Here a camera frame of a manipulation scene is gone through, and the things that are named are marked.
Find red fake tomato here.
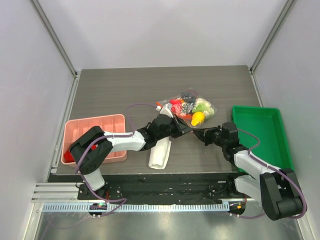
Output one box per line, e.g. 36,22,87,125
169,99,185,116

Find rolled white towel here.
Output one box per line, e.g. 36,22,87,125
148,137,172,170

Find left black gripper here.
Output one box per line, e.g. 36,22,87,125
156,114,193,141

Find green fake lettuce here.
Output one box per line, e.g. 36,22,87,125
192,102,211,113

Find right aluminium frame post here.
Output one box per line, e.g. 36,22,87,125
248,0,298,75

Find white fake cauliflower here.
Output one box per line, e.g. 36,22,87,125
194,98,216,120

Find green plastic bin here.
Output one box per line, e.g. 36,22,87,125
231,105,295,170

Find yellow fake pepper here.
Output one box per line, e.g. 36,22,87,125
191,111,206,127

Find red cloth left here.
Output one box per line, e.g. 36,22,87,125
63,150,75,163

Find clear zip top bag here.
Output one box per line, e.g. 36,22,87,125
155,88,217,128

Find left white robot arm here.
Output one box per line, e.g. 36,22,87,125
64,114,193,200

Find pink divided organizer tray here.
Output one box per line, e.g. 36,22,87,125
61,114,126,168

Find left aluminium frame post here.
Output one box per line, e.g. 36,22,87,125
28,0,81,78

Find dark fake grapes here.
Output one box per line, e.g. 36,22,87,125
181,91,197,114

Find aluminium frame post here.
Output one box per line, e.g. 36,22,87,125
28,0,81,78
248,0,298,75

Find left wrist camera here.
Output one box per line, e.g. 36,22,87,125
156,103,174,118

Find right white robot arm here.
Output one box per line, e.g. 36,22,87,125
192,122,308,221

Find perforated metal rail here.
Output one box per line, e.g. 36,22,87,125
42,202,230,213

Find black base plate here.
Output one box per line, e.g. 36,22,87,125
47,171,257,204

